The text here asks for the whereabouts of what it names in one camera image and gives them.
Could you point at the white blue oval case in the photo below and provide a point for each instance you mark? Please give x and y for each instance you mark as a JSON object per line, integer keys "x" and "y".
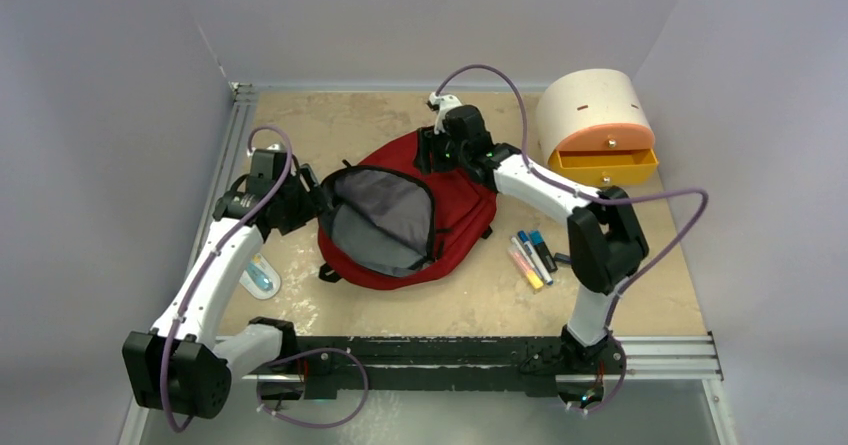
{"x": 259, "y": 278}

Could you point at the cream rounded drawer cabinet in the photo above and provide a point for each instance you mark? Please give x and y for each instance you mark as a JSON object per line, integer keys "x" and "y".
{"x": 589, "y": 97}

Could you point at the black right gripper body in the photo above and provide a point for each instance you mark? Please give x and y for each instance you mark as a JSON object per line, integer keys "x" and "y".
{"x": 446, "y": 154}

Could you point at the small dark marker cap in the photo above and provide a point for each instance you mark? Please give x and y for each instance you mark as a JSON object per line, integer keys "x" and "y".
{"x": 562, "y": 259}

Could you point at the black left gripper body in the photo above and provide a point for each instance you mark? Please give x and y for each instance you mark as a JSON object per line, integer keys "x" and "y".
{"x": 293, "y": 207}

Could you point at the white blue marker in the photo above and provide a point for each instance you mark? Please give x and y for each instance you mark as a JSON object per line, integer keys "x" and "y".
{"x": 535, "y": 259}

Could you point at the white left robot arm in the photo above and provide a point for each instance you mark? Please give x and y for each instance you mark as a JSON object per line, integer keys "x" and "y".
{"x": 179, "y": 364}

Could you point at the red student backpack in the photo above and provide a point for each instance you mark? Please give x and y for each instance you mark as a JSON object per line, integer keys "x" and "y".
{"x": 389, "y": 226}

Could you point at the aluminium frame rails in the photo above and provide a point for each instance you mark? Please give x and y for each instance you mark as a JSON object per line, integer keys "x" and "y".
{"x": 188, "y": 163}

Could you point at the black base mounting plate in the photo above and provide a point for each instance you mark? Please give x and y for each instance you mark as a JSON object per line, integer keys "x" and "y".
{"x": 538, "y": 366}

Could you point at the yellow marker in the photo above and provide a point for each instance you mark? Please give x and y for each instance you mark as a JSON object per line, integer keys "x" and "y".
{"x": 525, "y": 268}

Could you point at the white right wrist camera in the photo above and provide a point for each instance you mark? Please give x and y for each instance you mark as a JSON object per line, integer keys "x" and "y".
{"x": 441, "y": 105}

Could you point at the dark marker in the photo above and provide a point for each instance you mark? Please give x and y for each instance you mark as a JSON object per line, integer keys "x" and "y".
{"x": 542, "y": 250}

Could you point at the orange upper drawer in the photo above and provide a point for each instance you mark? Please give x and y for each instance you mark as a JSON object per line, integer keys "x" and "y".
{"x": 599, "y": 139}

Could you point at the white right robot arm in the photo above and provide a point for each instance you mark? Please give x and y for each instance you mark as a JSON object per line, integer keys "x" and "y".
{"x": 606, "y": 242}

